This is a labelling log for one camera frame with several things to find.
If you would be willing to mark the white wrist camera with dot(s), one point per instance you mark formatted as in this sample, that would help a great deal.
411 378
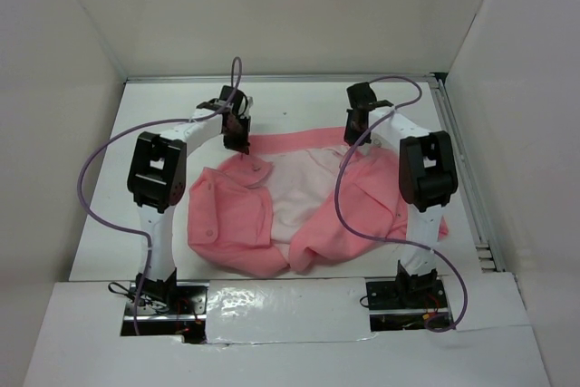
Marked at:
230 100
362 97

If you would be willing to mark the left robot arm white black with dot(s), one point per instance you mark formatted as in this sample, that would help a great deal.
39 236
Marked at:
158 181

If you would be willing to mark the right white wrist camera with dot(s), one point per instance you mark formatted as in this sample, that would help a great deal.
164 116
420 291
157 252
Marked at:
362 97

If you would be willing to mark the pink zip jacket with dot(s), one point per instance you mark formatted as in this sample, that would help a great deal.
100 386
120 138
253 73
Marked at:
282 207

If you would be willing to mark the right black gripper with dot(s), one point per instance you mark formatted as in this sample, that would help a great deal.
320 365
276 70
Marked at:
351 136

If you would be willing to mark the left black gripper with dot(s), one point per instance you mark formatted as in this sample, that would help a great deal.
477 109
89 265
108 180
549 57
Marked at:
242 144

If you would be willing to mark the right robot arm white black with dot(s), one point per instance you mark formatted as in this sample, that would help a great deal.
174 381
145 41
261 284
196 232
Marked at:
427 179

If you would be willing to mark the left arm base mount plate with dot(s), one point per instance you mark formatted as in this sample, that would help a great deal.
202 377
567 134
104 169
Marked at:
184 316

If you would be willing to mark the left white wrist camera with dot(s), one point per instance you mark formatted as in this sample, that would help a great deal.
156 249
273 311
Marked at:
230 100

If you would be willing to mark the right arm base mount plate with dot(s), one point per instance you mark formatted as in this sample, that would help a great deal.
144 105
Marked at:
388 312

